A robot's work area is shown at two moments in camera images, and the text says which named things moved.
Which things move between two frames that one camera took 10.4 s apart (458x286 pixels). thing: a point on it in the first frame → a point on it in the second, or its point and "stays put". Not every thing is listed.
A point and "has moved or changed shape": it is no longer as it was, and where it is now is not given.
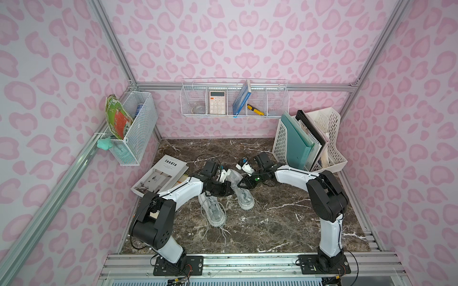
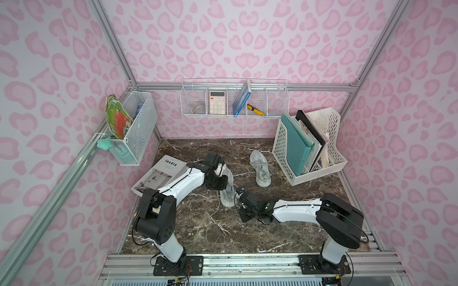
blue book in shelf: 242,98 stays put
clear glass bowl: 198,109 stays put
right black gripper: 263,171 → 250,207
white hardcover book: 164,173 stays put
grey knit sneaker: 214,211 has moved or changed shape
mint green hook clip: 104,143 stays put
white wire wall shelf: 234,98 stays put
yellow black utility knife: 255,109 stays put
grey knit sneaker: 245,199 has moved or changed shape
